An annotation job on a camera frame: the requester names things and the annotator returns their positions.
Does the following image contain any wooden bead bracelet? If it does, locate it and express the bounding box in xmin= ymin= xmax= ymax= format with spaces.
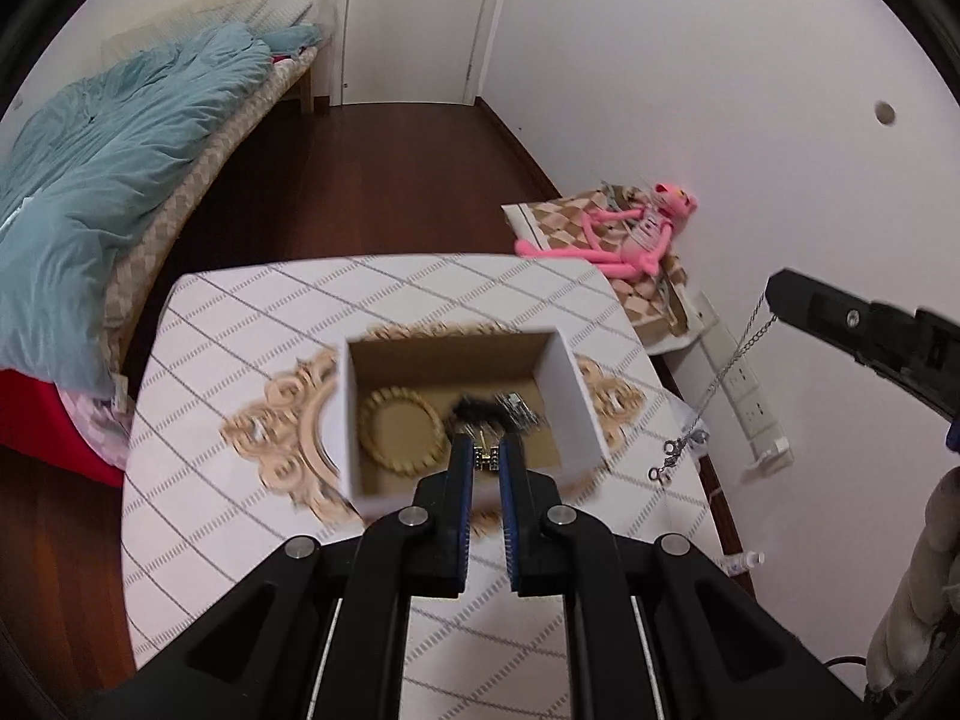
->
xmin=356 ymin=385 xmax=452 ymax=476

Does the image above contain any black wristband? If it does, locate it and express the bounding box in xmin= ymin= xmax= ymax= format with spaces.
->
xmin=446 ymin=395 xmax=512 ymax=433

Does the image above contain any silver chain bracelet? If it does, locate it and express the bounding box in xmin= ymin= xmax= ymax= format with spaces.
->
xmin=490 ymin=388 xmax=545 ymax=436

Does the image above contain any thin silver necklace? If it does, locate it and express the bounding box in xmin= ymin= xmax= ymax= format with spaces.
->
xmin=647 ymin=297 xmax=783 ymax=488

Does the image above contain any white cardboard box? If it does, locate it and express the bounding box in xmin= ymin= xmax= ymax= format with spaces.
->
xmin=335 ymin=325 xmax=610 ymax=520

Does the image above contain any white charger plug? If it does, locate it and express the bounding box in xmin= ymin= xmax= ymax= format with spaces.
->
xmin=750 ymin=437 xmax=791 ymax=470

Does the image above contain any white patterned tablecloth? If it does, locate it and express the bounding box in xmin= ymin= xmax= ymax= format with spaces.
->
xmin=122 ymin=255 xmax=721 ymax=678

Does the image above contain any small white bottle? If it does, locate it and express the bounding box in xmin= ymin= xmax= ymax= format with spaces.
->
xmin=721 ymin=550 xmax=766 ymax=577

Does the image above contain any brown checkered cushion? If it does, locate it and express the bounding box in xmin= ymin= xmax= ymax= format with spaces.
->
xmin=503 ymin=184 xmax=703 ymax=355

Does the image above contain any pink panther plush toy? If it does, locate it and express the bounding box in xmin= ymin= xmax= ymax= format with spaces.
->
xmin=514 ymin=182 xmax=698 ymax=281

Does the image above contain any red bed sheet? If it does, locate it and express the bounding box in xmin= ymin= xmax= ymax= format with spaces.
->
xmin=0 ymin=371 xmax=124 ymax=488

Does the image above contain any white door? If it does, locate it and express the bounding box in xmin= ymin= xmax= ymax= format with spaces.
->
xmin=332 ymin=0 xmax=498 ymax=106

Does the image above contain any light blue duvet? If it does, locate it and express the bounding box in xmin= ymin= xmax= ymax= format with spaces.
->
xmin=2 ymin=23 xmax=322 ymax=398

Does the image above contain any white pillow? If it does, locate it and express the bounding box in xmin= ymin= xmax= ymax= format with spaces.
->
xmin=101 ymin=0 xmax=335 ymax=67

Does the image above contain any white wall socket strip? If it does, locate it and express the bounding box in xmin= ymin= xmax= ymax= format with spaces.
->
xmin=693 ymin=293 xmax=794 ymax=476

